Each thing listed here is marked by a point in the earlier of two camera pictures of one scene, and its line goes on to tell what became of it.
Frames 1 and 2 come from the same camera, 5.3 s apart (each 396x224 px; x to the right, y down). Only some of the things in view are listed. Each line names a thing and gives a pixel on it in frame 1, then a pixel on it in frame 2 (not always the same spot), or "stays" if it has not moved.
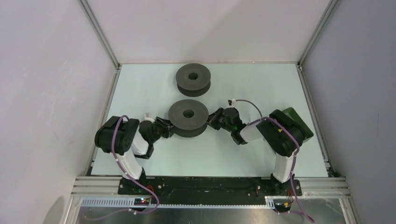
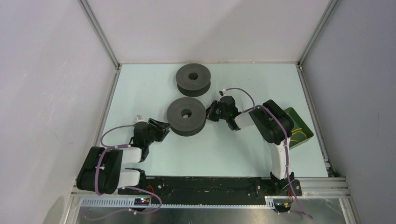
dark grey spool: [193, 80] stays
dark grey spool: [189, 117] stays
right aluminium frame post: [314, 37] stays
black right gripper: [212, 118] to [209, 111]
